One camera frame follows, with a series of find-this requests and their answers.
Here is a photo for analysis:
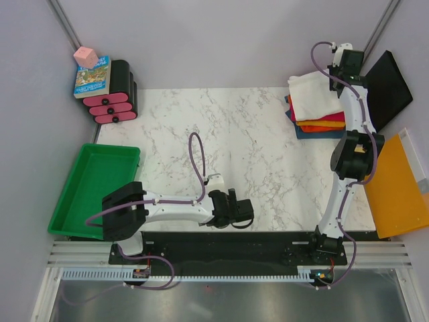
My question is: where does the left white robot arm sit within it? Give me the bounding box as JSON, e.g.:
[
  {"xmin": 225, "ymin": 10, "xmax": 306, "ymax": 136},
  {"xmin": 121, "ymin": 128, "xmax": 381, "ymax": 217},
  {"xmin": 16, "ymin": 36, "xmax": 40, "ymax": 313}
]
[{"xmin": 101, "ymin": 175, "xmax": 254, "ymax": 264}]

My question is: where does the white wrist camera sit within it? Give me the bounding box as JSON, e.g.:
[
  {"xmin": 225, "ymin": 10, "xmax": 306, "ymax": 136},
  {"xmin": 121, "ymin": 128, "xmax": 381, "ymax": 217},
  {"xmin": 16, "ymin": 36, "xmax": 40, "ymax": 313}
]
[
  {"xmin": 330, "ymin": 42, "xmax": 353, "ymax": 67},
  {"xmin": 204, "ymin": 173, "xmax": 227, "ymax": 193}
]

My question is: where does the blue paperback book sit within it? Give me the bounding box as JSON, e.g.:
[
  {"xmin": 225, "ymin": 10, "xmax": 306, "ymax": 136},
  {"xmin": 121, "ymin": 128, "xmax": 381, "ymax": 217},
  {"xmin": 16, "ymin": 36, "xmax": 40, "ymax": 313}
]
[{"xmin": 74, "ymin": 56, "xmax": 111, "ymax": 99}]

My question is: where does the orange folded t shirt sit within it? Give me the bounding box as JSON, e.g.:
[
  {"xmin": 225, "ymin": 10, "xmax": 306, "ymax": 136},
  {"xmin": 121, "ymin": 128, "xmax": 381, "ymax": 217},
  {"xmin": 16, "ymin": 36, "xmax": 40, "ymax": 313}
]
[{"xmin": 286, "ymin": 95, "xmax": 345, "ymax": 133}]

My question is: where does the white t shirt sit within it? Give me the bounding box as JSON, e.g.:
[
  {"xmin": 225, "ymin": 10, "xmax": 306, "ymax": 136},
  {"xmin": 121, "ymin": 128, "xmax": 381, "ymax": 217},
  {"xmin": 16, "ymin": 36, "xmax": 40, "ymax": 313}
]
[{"xmin": 288, "ymin": 71, "xmax": 343, "ymax": 121}]

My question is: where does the pink cube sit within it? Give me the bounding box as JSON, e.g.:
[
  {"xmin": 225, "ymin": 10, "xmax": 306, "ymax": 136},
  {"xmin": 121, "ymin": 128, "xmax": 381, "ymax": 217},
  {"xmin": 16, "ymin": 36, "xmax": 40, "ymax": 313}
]
[{"xmin": 73, "ymin": 46, "xmax": 99, "ymax": 69}]

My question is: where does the blue folded t shirt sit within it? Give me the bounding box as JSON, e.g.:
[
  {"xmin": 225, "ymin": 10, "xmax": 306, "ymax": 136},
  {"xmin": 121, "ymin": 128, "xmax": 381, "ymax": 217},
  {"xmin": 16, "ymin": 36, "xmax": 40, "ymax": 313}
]
[{"xmin": 284, "ymin": 95, "xmax": 343, "ymax": 140}]

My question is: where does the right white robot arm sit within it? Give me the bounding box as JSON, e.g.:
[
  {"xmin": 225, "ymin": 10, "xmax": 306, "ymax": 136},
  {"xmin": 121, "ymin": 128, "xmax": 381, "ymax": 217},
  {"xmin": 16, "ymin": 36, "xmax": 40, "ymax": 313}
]
[{"xmin": 306, "ymin": 43, "xmax": 385, "ymax": 264}]

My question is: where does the green plastic tray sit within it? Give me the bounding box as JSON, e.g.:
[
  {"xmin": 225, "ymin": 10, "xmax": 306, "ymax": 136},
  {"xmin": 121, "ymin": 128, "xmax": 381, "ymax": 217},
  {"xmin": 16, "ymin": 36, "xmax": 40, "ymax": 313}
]
[{"xmin": 48, "ymin": 144, "xmax": 140, "ymax": 239}]

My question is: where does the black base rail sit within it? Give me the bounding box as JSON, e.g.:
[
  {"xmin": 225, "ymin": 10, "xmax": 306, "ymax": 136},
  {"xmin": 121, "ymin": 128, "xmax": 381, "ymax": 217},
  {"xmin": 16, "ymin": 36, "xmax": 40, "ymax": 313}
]
[{"xmin": 109, "ymin": 229, "xmax": 349, "ymax": 278}]

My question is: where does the yellow folded t shirt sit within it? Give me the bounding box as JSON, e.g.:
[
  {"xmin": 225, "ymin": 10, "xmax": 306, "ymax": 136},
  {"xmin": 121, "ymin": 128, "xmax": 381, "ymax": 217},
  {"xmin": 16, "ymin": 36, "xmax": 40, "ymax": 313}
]
[{"xmin": 296, "ymin": 120, "xmax": 345, "ymax": 128}]

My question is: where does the white cable duct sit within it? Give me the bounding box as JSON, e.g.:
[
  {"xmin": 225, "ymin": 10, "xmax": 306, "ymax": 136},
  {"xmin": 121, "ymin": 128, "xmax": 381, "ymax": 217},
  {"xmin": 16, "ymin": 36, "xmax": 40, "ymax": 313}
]
[{"xmin": 61, "ymin": 266, "xmax": 314, "ymax": 282}]

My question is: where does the black tablet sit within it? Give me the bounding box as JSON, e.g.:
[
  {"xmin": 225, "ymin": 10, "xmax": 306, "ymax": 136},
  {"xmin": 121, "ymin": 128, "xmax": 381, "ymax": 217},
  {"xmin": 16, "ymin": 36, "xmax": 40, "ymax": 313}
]
[{"xmin": 365, "ymin": 50, "xmax": 413, "ymax": 132}]

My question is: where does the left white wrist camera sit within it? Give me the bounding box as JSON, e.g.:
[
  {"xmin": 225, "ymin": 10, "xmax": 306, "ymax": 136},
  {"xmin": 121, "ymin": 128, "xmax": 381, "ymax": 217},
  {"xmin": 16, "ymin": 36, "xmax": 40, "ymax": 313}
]
[{"xmin": 204, "ymin": 173, "xmax": 227, "ymax": 193}]

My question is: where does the orange folder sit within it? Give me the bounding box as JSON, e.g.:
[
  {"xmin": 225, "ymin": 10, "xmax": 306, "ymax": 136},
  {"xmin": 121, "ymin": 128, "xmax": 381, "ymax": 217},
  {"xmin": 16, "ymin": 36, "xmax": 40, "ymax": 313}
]
[{"xmin": 364, "ymin": 129, "xmax": 428, "ymax": 239}]

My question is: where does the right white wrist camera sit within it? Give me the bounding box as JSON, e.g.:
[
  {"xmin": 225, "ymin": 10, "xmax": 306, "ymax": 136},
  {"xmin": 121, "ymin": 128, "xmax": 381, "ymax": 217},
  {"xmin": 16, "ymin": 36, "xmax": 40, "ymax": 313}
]
[{"xmin": 330, "ymin": 42, "xmax": 353, "ymax": 67}]

